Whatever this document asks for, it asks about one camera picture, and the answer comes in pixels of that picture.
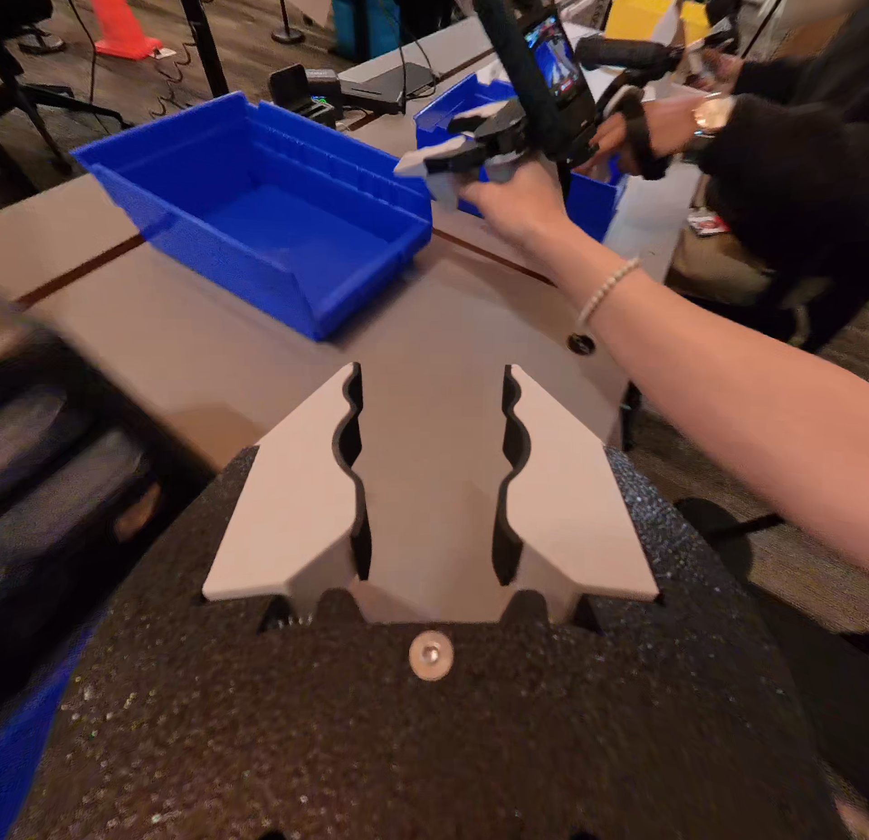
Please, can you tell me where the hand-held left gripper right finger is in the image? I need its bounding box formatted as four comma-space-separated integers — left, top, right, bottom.
491, 363, 660, 625

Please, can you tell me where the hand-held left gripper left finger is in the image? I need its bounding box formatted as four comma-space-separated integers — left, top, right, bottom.
202, 362, 373, 615

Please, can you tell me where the phone with lit screen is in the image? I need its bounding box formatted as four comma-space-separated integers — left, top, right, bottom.
523, 13, 600, 158

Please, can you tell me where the adjoining grey table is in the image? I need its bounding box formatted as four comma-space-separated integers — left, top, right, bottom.
0, 14, 703, 304

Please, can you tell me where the yellow plastic bin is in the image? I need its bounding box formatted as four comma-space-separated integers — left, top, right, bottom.
603, 0, 712, 46

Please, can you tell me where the short blue plastic bin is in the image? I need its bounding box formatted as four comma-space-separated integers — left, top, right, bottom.
70, 91, 434, 342

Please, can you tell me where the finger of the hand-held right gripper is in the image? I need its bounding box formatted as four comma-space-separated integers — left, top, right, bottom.
394, 137, 479, 209
444, 101, 511, 138

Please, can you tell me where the black charger case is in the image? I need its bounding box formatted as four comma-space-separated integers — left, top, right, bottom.
268, 63, 344, 131

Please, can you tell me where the black cable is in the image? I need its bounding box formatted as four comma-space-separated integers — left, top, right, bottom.
396, 11, 437, 102

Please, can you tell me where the long blue plastic bin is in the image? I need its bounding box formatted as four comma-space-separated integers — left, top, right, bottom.
0, 623, 92, 840

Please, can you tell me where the black handheld camera rig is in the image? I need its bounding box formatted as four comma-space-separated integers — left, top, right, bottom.
470, 0, 687, 202

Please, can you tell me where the blue bag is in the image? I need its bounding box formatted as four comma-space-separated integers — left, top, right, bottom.
331, 0, 401, 60

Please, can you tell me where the black drawer cabinet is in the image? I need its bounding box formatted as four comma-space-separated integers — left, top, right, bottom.
0, 303, 211, 691

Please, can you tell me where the black stanchion stand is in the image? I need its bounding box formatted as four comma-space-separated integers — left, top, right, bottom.
272, 0, 306, 45

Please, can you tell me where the black tripod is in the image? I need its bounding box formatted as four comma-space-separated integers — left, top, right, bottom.
170, 0, 232, 101

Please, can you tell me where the black flat box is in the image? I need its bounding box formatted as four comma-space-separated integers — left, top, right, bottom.
338, 61, 439, 115

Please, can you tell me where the person's right hand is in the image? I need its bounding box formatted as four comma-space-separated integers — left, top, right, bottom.
458, 164, 588, 257

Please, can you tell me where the grey desk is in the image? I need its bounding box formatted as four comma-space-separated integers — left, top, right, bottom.
0, 229, 632, 624

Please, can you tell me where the person's right forearm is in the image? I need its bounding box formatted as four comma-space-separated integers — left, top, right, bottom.
536, 232, 869, 572

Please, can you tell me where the white bead bracelet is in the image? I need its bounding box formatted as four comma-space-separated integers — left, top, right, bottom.
576, 257, 642, 328

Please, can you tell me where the orange traffic cone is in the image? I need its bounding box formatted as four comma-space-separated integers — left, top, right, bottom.
83, 0, 164, 61

